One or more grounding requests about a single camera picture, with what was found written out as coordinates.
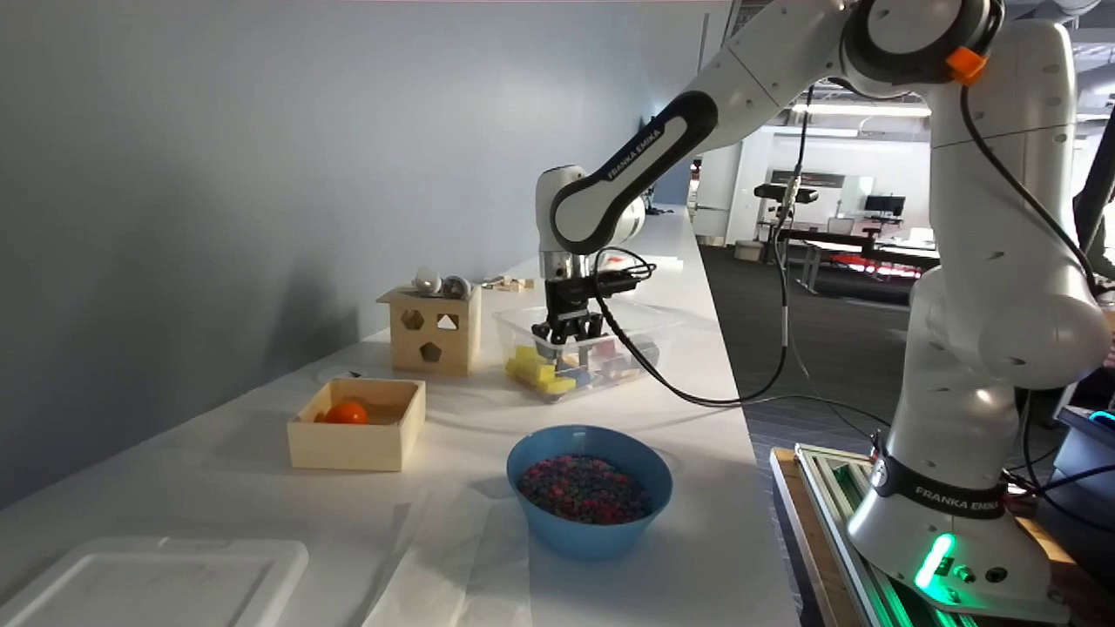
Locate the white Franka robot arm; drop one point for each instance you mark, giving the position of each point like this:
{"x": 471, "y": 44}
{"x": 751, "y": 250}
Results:
{"x": 998, "y": 292}

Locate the colourful beads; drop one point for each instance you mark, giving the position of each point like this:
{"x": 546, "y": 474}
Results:
{"x": 585, "y": 488}

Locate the background desk with monitors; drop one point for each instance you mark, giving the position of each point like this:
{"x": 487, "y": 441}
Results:
{"x": 858, "y": 246}

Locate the small open wooden box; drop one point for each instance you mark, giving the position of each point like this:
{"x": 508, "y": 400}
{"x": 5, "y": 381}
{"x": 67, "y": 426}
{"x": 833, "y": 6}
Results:
{"x": 351, "y": 444}

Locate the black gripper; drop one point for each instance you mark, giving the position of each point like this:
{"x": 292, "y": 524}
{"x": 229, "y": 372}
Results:
{"x": 586, "y": 292}

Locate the grey block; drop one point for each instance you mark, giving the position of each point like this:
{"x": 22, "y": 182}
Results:
{"x": 453, "y": 286}

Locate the clear plastic sheet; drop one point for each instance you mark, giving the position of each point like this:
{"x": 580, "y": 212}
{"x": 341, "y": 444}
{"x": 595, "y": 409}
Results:
{"x": 453, "y": 571}

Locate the white block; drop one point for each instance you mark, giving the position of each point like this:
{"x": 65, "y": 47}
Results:
{"x": 427, "y": 280}

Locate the white tray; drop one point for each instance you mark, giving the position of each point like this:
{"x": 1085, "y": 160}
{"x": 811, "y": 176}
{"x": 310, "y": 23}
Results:
{"x": 153, "y": 587}

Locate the orange fruit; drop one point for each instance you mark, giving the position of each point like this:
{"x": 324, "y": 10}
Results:
{"x": 348, "y": 413}

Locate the wooden shape sorter box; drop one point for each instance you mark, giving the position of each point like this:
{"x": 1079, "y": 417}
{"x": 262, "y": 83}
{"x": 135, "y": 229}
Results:
{"x": 449, "y": 337}

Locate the dark blue equipment box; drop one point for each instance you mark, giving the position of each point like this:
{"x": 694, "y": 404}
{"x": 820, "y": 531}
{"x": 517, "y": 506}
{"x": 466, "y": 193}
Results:
{"x": 1091, "y": 466}

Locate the blue bowl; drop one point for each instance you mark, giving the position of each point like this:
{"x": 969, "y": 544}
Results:
{"x": 592, "y": 538}

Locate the clear plastic lunchbox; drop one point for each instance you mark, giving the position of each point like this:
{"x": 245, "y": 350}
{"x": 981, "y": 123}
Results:
{"x": 631, "y": 350}

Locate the robot base platform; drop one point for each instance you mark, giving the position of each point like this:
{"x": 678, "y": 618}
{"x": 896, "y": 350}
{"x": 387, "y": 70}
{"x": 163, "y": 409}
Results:
{"x": 820, "y": 509}

